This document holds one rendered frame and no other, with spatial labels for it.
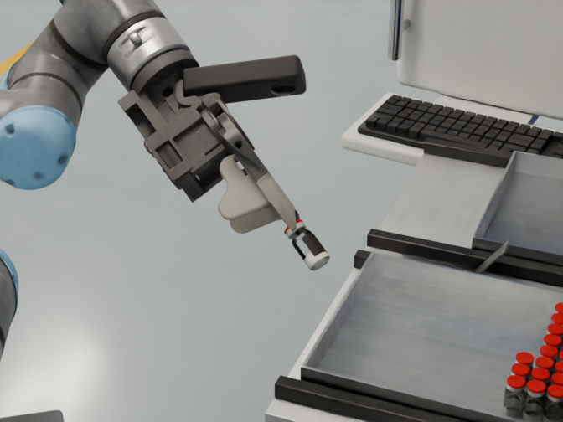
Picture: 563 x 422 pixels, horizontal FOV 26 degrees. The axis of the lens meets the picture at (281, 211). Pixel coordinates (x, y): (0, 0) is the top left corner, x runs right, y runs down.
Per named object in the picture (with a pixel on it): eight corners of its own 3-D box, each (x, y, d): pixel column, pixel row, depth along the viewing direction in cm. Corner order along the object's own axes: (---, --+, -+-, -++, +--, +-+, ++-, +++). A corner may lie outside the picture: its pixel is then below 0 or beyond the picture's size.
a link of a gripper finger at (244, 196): (253, 259, 112) (201, 187, 116) (305, 221, 112) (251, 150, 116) (245, 249, 109) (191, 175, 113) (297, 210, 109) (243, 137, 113)
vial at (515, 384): (524, 409, 137) (528, 377, 135) (519, 420, 136) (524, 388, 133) (504, 403, 138) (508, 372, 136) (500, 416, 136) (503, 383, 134)
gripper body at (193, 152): (197, 209, 119) (132, 119, 123) (267, 157, 120) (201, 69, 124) (176, 186, 112) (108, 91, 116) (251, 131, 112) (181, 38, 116)
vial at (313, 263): (328, 254, 110) (302, 218, 112) (308, 268, 110) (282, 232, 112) (333, 260, 112) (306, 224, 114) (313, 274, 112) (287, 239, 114)
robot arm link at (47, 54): (-22, 122, 121) (42, 44, 117) (-3, 74, 131) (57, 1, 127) (43, 167, 124) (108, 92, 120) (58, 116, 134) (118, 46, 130)
